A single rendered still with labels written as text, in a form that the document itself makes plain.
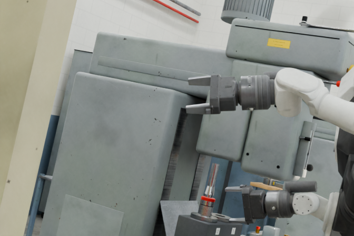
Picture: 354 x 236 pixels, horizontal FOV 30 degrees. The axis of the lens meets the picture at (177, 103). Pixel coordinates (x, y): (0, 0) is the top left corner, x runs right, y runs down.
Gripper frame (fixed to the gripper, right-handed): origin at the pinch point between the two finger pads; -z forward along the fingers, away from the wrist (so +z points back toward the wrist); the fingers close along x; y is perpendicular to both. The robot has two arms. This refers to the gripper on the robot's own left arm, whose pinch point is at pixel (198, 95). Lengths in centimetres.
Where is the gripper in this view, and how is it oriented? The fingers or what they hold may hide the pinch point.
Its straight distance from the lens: 170.9
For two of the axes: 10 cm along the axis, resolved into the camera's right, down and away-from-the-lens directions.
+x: 0.7, -7.0, 7.1
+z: 9.9, -0.3, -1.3
